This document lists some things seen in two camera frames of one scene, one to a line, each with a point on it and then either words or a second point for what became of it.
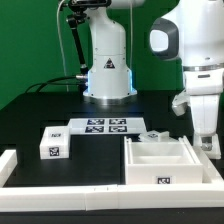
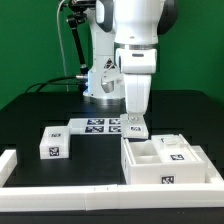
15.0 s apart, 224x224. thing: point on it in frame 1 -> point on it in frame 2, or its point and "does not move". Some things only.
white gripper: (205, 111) -> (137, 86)
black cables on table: (52, 82) does not move
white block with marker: (55, 143) does not move
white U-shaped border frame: (192, 196) does not move
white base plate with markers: (106, 126) does not move
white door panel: (153, 136) -> (133, 129)
